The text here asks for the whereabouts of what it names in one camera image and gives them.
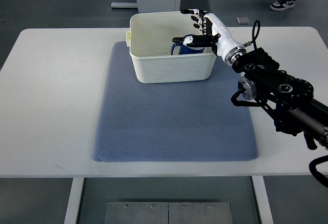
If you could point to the small grey floor plate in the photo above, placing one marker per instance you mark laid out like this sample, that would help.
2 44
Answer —
243 20

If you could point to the white table leg left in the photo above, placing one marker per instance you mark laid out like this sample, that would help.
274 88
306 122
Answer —
72 211

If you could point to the white table leg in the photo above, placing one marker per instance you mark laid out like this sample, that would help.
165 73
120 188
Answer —
72 211
262 200

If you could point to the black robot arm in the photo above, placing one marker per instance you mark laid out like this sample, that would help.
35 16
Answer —
289 101

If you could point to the blue mug white inside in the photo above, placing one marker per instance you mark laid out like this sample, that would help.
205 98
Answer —
186 50

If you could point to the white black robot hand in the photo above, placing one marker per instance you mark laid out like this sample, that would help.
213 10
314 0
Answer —
214 35

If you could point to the blue textured mat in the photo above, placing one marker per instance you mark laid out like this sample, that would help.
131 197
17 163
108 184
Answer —
186 121

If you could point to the white table leg right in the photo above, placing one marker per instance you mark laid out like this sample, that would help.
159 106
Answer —
262 200

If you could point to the cream plastic box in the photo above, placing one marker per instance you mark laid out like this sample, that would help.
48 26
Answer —
150 41

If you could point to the grey metal floor plate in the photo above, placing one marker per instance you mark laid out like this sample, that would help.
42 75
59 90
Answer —
168 212

